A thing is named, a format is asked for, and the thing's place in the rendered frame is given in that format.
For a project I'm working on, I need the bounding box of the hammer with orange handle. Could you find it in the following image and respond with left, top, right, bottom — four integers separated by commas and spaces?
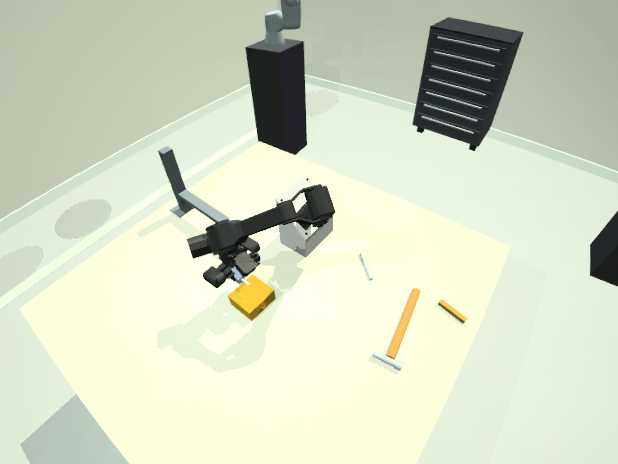
372, 288, 420, 371

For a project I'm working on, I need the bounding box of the orange flat bar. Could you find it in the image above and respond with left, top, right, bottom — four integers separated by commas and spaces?
438, 299, 468, 324

